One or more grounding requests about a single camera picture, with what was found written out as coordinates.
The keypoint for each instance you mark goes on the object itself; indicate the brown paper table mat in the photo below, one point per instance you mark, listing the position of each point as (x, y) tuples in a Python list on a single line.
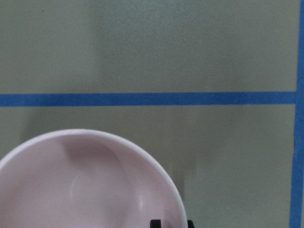
[(212, 89)]

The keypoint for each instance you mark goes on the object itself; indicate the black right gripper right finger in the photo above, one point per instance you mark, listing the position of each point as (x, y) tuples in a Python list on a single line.
[(190, 224)]

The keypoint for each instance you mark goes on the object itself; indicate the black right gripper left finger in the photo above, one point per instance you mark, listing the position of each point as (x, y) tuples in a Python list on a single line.
[(155, 223)]

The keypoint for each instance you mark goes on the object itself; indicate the pink bowl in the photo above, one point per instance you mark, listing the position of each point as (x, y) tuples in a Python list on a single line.
[(86, 179)]

